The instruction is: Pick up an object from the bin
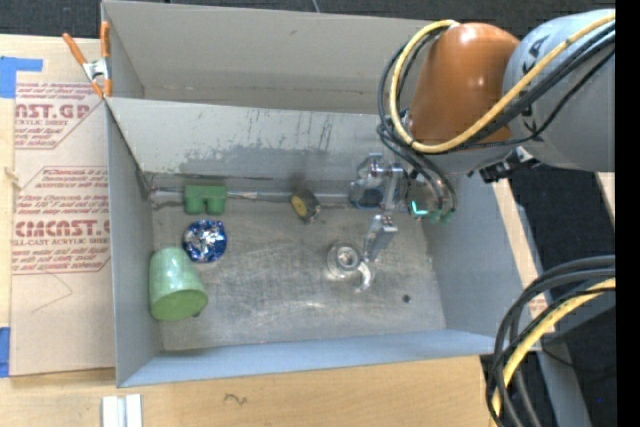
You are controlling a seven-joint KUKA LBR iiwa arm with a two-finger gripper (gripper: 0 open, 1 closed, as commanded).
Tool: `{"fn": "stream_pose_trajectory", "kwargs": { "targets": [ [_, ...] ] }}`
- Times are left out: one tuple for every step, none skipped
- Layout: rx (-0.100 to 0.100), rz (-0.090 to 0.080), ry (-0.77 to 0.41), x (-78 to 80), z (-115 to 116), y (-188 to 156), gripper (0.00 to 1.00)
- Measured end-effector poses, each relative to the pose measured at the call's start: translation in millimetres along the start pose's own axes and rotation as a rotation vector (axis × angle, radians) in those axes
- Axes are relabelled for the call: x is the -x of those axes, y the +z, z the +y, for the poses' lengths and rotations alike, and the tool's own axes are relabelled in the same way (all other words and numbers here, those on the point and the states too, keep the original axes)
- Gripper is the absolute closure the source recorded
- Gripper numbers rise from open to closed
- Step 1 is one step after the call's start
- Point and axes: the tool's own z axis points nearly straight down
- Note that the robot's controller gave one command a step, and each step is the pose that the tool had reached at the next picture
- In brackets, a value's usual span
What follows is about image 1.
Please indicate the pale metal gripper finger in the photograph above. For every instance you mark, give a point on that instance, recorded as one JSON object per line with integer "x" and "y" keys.
{"x": 390, "y": 235}
{"x": 372, "y": 242}

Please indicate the clear glass jar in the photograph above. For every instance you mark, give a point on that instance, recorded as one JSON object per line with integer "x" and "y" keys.
{"x": 345, "y": 260}

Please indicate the yellow and black wheel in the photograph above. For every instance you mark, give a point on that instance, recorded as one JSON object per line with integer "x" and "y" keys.
{"x": 303, "y": 205}

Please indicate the grey metal bin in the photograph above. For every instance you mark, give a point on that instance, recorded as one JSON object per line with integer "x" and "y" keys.
{"x": 280, "y": 275}

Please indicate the shiny blue ball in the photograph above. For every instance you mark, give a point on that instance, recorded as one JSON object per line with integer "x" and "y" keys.
{"x": 204, "y": 241}

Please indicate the green double-cylinder block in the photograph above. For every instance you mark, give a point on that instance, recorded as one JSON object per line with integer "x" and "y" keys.
{"x": 205, "y": 199}

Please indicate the light green cup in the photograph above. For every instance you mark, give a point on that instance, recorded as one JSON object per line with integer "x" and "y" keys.
{"x": 175, "y": 285}

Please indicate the brown cardboard board, red print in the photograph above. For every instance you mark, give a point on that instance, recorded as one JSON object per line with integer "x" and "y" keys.
{"x": 60, "y": 215}

